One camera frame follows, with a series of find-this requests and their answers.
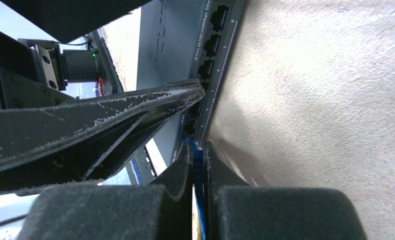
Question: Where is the blue ethernet cable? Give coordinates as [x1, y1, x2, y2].
[185, 137, 206, 240]

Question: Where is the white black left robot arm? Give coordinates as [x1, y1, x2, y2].
[0, 0, 205, 195]

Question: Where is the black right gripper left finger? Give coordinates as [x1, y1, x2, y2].
[17, 142, 193, 240]

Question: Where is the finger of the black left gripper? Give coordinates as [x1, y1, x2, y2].
[0, 79, 205, 194]
[2, 0, 150, 43]

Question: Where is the black network switch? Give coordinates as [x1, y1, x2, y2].
[136, 0, 246, 165]

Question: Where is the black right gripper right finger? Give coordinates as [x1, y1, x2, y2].
[202, 141, 367, 240]

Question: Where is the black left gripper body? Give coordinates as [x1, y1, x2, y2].
[0, 31, 74, 110]

